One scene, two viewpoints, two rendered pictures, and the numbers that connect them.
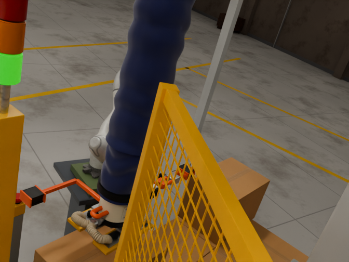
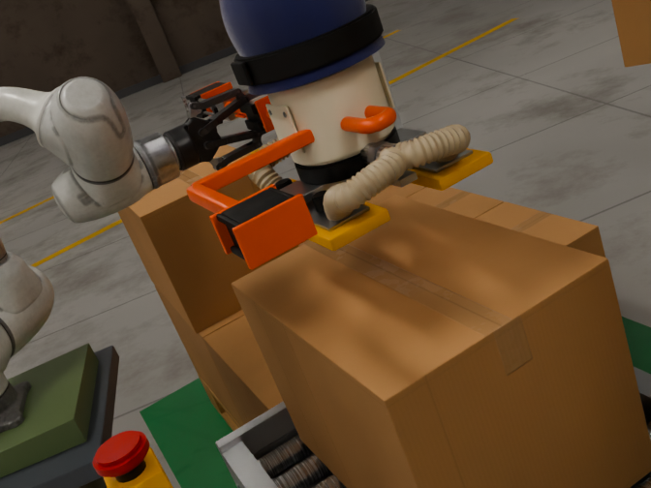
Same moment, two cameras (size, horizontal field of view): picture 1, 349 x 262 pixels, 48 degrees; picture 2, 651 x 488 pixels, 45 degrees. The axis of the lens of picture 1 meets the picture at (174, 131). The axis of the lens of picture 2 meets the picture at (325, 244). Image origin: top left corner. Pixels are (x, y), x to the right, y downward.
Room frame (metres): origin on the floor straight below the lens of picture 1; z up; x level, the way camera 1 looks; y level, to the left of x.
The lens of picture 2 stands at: (0.92, 1.17, 1.53)
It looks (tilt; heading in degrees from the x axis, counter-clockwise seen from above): 22 degrees down; 308
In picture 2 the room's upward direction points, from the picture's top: 21 degrees counter-clockwise
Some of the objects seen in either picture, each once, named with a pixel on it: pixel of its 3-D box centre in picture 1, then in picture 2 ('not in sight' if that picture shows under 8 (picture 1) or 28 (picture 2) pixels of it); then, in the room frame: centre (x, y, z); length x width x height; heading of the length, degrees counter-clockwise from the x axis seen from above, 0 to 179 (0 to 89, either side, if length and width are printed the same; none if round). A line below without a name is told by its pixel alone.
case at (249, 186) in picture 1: (224, 197); (201, 226); (2.74, -0.55, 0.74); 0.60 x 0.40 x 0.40; 146
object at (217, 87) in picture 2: (186, 172); (214, 98); (2.11, -0.14, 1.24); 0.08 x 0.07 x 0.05; 148
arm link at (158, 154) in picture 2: not in sight; (157, 159); (1.95, 0.23, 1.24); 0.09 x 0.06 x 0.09; 149
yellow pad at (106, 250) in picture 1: (125, 231); (402, 150); (1.55, 0.10, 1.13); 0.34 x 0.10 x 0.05; 148
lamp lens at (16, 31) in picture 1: (8, 34); not in sight; (0.62, 0.31, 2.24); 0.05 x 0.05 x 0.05
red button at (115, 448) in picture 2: (17, 199); (124, 459); (1.69, 0.72, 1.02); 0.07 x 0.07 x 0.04
